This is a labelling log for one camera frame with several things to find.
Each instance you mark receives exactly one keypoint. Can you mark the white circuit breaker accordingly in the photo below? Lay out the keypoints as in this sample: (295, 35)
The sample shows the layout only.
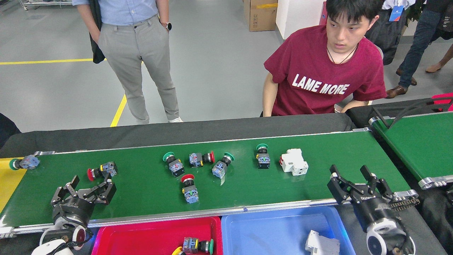
(320, 244)
(293, 163)

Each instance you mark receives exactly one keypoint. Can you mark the seated person's right forearm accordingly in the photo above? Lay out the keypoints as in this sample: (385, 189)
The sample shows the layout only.
(269, 99)

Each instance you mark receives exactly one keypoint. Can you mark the green belt conveyor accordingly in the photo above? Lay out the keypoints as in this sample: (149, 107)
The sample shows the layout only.
(247, 191)
(421, 145)

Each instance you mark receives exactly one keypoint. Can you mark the black bracket frame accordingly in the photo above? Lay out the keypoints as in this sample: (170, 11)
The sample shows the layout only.
(382, 118)

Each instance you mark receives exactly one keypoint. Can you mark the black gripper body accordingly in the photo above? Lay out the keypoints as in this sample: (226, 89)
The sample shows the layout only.
(371, 210)
(74, 210)

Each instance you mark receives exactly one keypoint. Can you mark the seated person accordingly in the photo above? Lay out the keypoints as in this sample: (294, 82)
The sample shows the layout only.
(318, 53)

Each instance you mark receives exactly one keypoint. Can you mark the green cap push button switch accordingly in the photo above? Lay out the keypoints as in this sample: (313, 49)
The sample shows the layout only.
(263, 161)
(30, 162)
(191, 244)
(219, 170)
(176, 168)

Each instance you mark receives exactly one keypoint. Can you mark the red fire extinguisher cabinet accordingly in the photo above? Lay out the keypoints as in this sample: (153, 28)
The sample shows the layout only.
(323, 16)

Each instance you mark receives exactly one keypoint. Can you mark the blue plastic tray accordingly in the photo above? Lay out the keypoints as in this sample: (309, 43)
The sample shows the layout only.
(269, 233)

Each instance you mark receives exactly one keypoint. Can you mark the dark wristwatch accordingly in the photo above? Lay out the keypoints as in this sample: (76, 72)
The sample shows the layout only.
(168, 26)

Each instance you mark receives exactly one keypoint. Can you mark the yellow plastic tray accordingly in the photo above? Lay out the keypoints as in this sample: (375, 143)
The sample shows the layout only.
(7, 187)

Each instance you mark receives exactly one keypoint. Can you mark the standing person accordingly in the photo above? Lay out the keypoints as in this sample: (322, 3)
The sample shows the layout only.
(7, 131)
(134, 46)
(444, 56)
(385, 39)
(417, 42)

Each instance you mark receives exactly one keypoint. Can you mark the brown cardboard box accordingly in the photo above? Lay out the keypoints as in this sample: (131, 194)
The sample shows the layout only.
(260, 17)

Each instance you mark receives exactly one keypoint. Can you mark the seated person's left forearm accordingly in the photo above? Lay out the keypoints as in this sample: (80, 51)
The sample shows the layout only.
(354, 105)

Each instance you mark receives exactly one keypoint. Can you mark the red plastic bin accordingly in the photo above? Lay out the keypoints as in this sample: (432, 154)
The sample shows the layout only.
(442, 97)

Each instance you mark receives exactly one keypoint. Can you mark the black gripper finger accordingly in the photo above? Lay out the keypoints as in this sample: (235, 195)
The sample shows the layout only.
(108, 194)
(384, 189)
(58, 198)
(338, 191)

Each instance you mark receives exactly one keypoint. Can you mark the red plastic tray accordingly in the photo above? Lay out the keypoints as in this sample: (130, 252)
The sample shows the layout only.
(134, 237)

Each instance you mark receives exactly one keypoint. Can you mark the yellow cap push button switch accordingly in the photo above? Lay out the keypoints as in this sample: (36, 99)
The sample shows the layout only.
(177, 251)

